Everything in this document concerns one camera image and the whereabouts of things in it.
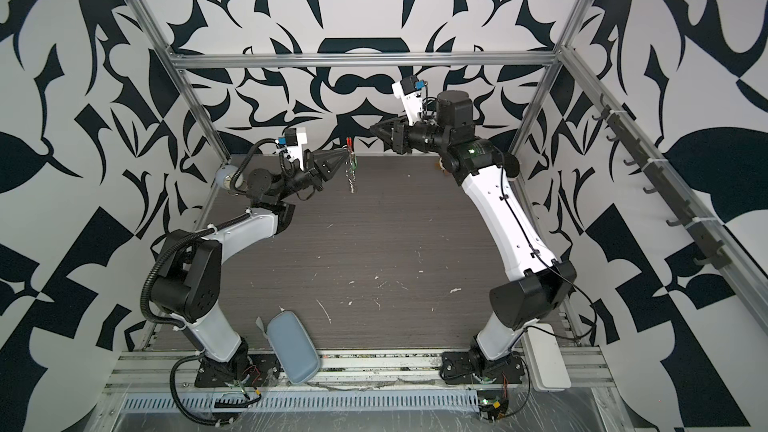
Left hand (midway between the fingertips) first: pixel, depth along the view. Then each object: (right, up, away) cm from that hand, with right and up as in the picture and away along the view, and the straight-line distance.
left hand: (349, 147), depth 68 cm
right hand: (+5, +4, -3) cm, 7 cm away
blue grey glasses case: (-14, -48, +7) cm, 51 cm away
